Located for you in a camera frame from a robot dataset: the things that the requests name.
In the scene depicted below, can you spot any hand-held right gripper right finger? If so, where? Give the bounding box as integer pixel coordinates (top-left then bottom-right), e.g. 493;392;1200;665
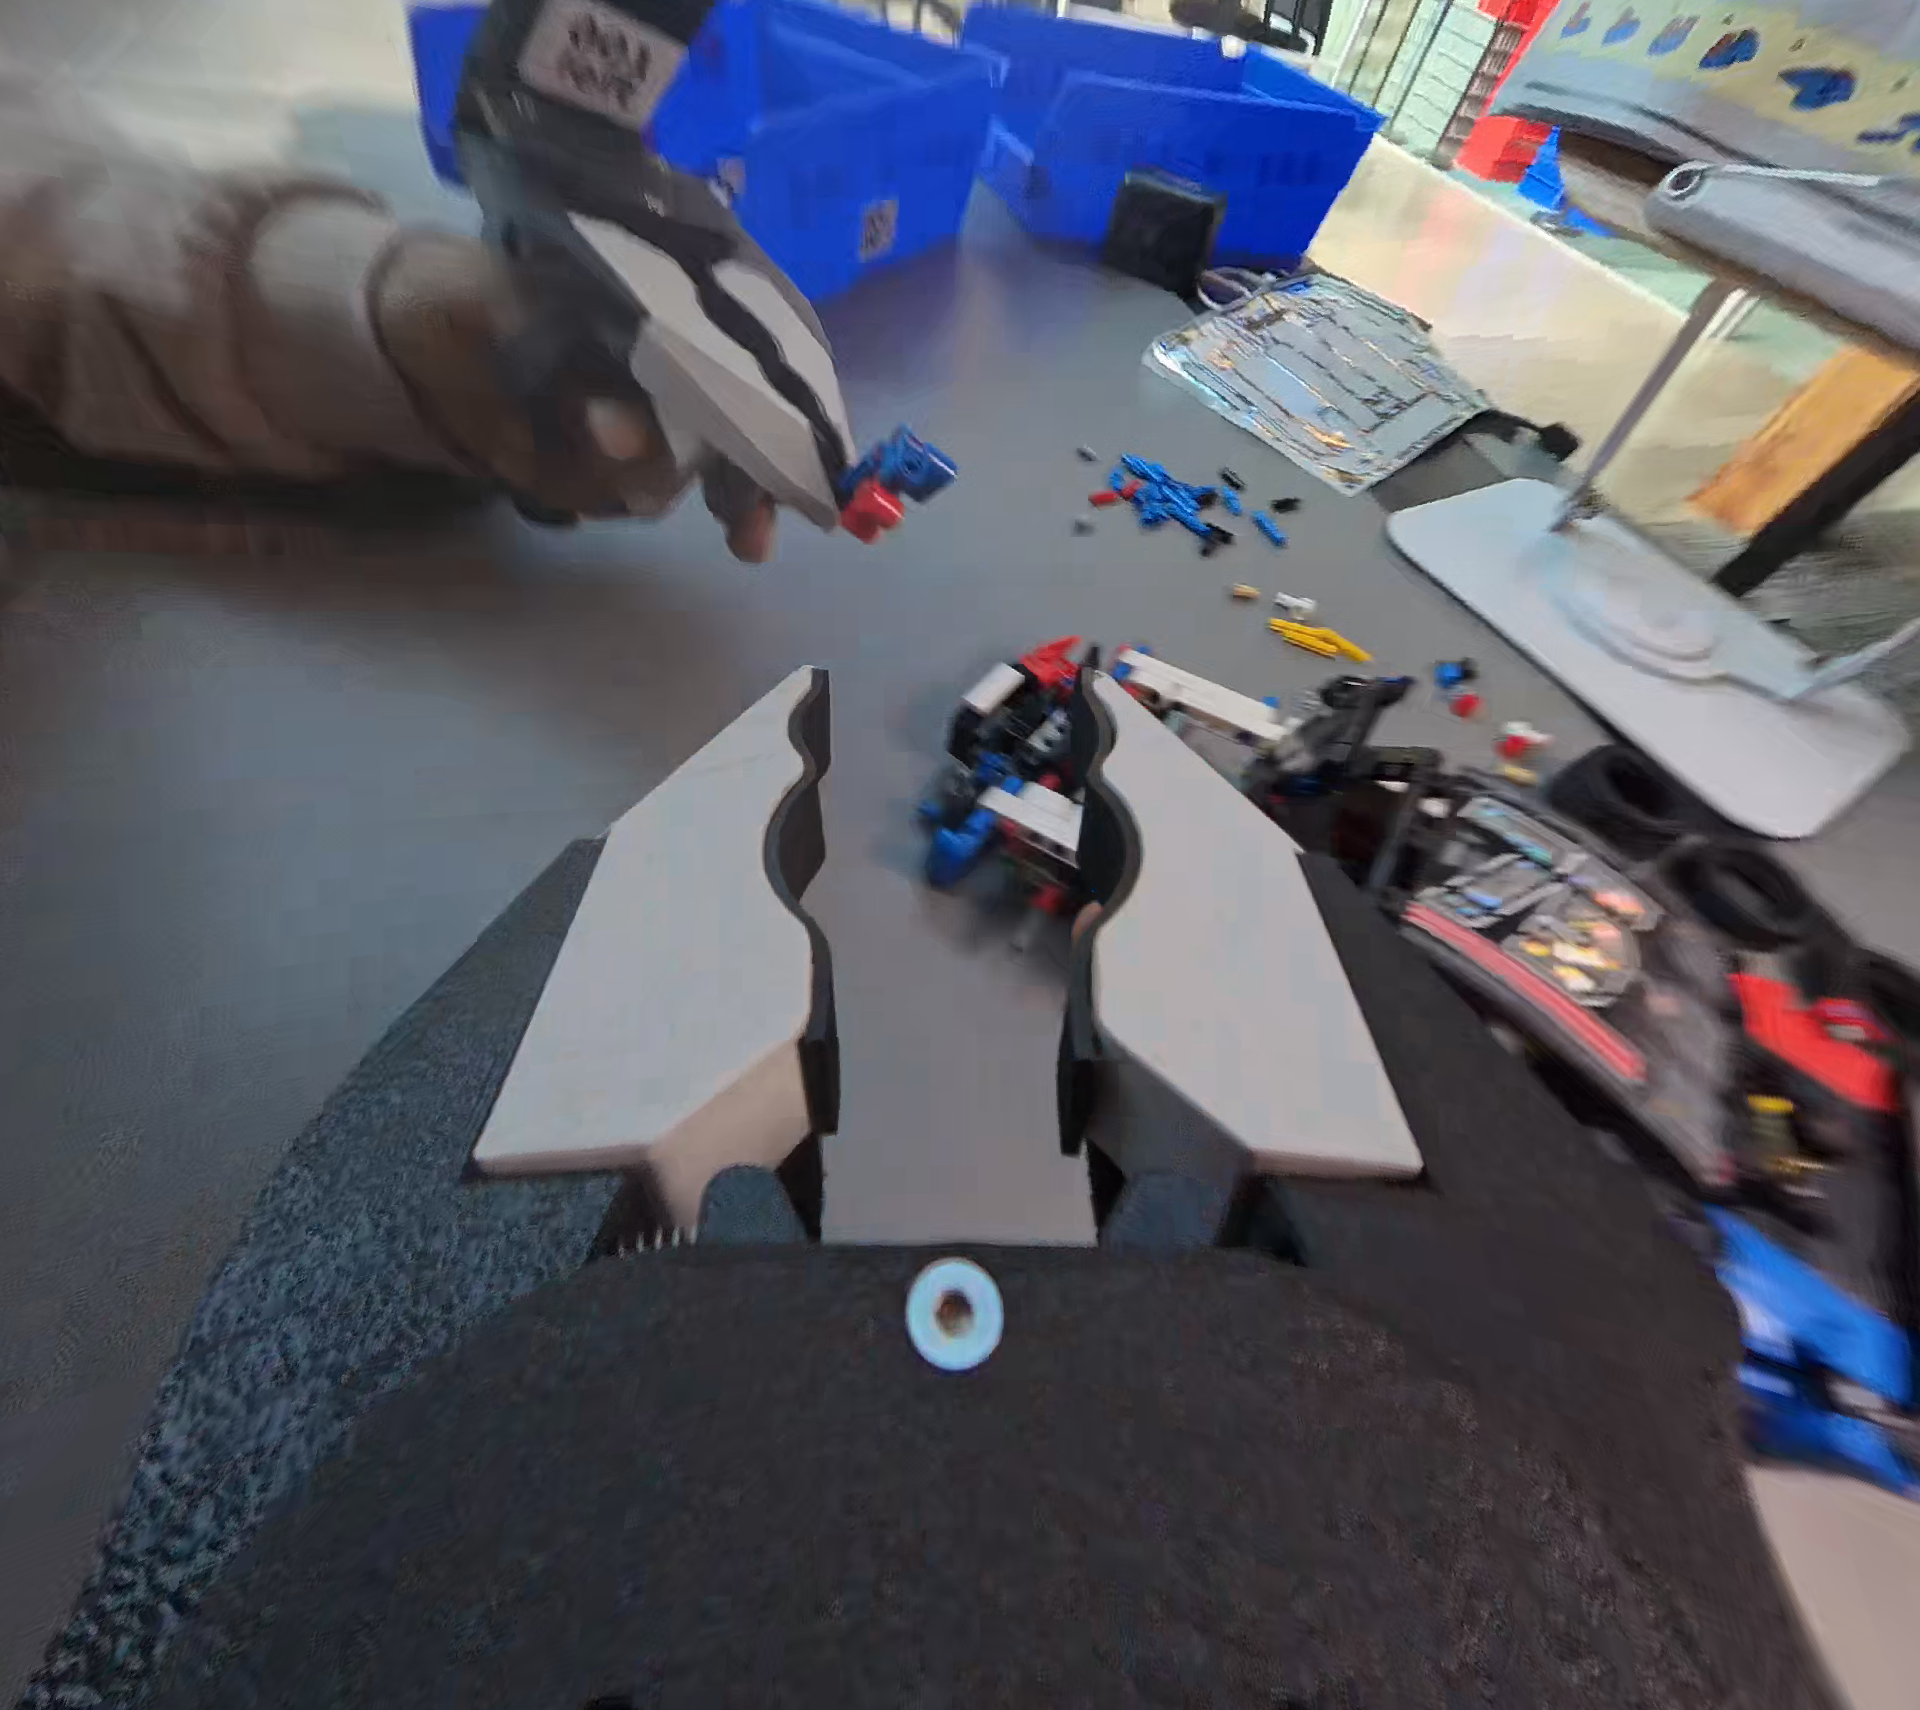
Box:
1056;672;1429;1209

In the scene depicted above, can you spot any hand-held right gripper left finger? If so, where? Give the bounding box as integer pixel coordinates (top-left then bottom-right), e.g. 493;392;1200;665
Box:
471;664;842;1218

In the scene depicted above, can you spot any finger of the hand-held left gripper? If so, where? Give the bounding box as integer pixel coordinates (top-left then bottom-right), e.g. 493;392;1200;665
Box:
704;240;861;474
566;210;842;530

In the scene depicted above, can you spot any blue and red toy piece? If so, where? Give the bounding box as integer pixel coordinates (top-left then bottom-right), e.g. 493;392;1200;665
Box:
834;425;962;545

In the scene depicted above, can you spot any toy race car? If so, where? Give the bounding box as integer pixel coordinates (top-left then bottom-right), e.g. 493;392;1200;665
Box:
918;634;1920;1501

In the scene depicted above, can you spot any person's left forearm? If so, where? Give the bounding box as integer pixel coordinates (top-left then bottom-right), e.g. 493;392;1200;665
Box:
0;155;409;481

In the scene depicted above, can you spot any person's left hand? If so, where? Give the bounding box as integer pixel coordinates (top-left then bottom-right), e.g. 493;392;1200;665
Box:
367;223;786;568

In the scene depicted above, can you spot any blue plastic bin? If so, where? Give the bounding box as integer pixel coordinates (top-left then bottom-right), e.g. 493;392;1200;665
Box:
409;0;1004;306
960;0;1387;258

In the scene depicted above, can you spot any small black box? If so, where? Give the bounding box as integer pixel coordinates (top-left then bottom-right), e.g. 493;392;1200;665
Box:
1102;168;1228;295

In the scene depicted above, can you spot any pile of blue connector pins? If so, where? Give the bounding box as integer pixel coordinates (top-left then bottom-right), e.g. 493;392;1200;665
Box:
1073;441;1304;558

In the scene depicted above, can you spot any black toy tyre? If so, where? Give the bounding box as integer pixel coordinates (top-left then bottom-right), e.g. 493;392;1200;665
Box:
1663;836;1821;956
1544;742;1700;860

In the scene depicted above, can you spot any silver sticker sheet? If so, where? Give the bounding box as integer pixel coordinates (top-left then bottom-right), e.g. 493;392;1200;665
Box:
1143;271;1499;497

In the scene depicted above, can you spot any white book stand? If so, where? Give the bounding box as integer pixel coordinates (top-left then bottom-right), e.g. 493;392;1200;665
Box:
1387;155;1920;841

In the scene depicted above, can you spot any wooden panel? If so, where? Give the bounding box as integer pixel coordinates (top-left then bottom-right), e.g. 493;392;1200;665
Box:
1692;342;1920;542

